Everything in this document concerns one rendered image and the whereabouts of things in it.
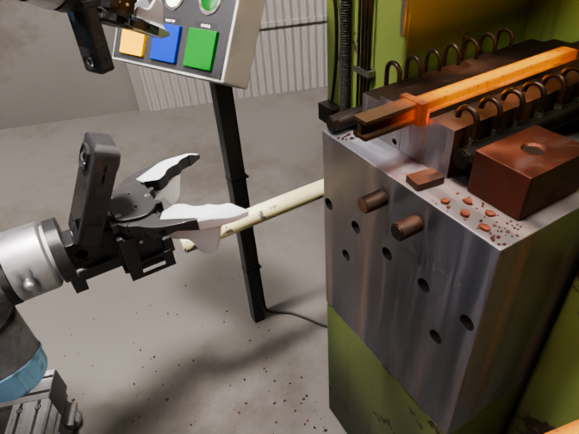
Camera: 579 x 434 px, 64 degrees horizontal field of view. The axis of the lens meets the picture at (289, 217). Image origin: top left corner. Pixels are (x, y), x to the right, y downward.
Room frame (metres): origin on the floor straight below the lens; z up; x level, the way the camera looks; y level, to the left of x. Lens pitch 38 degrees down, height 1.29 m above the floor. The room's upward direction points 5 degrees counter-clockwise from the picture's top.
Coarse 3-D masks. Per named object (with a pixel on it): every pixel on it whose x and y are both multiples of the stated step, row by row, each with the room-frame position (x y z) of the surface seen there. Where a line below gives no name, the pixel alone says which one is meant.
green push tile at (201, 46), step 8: (192, 32) 0.95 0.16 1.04; (200, 32) 0.94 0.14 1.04; (208, 32) 0.93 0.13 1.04; (216, 32) 0.92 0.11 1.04; (192, 40) 0.94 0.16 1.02; (200, 40) 0.93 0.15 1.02; (208, 40) 0.92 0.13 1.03; (216, 40) 0.91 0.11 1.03; (192, 48) 0.94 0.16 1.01; (200, 48) 0.92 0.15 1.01; (208, 48) 0.91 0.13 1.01; (184, 56) 0.94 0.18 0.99; (192, 56) 0.93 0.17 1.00; (200, 56) 0.92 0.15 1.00; (208, 56) 0.90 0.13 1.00; (184, 64) 0.93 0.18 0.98; (192, 64) 0.92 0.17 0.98; (200, 64) 0.91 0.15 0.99; (208, 64) 0.90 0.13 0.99
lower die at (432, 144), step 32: (480, 64) 0.78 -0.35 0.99; (576, 64) 0.74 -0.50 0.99; (384, 96) 0.68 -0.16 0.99; (480, 96) 0.63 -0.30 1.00; (512, 96) 0.63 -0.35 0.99; (416, 128) 0.61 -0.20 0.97; (448, 128) 0.56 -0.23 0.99; (480, 128) 0.57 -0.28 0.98; (416, 160) 0.60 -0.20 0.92; (448, 160) 0.55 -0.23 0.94
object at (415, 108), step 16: (560, 48) 0.77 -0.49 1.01; (512, 64) 0.72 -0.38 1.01; (528, 64) 0.71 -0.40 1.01; (544, 64) 0.72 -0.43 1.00; (464, 80) 0.67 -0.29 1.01; (480, 80) 0.67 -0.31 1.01; (496, 80) 0.67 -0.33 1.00; (400, 96) 0.63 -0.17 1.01; (416, 96) 0.63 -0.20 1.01; (432, 96) 0.62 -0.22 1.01; (448, 96) 0.62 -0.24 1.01; (368, 112) 0.58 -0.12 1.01; (384, 112) 0.58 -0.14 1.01; (400, 112) 0.58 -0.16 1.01; (416, 112) 0.59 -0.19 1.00; (368, 128) 0.57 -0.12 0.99; (384, 128) 0.57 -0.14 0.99; (400, 128) 0.58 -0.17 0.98
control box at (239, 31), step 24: (192, 0) 0.99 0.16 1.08; (240, 0) 0.93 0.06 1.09; (264, 0) 0.99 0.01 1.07; (192, 24) 0.97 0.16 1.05; (216, 24) 0.93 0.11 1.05; (240, 24) 0.93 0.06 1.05; (216, 48) 0.91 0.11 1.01; (240, 48) 0.92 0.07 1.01; (192, 72) 0.92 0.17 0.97; (216, 72) 0.89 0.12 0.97; (240, 72) 0.91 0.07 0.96
